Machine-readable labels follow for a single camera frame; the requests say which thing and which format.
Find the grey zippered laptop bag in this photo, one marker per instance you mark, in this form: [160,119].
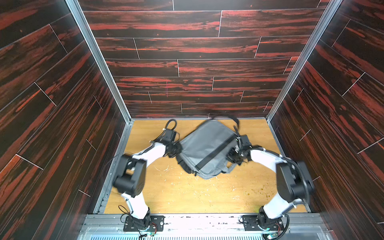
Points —
[205,150]

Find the aluminium left corner post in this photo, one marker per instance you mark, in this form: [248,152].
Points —
[88,35]

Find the aluminium front rail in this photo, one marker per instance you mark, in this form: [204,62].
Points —
[301,226]

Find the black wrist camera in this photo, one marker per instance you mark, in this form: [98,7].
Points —
[244,142]
[168,136]

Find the aluminium corner post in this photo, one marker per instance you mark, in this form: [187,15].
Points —
[88,35]
[320,28]

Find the aluminium right corner post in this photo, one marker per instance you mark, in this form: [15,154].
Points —
[320,28]

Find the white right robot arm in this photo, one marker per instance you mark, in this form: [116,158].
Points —
[294,183]

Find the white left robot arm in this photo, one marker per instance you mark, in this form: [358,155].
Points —
[130,176]

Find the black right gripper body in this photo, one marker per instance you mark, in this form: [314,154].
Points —
[236,154]

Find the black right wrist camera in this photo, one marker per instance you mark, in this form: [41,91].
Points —
[244,142]

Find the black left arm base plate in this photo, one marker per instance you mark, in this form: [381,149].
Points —
[144,223]

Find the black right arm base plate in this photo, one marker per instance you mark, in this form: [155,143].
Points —
[262,223]

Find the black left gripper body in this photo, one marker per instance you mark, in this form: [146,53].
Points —
[176,149]

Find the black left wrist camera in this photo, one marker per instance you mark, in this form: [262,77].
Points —
[168,136]

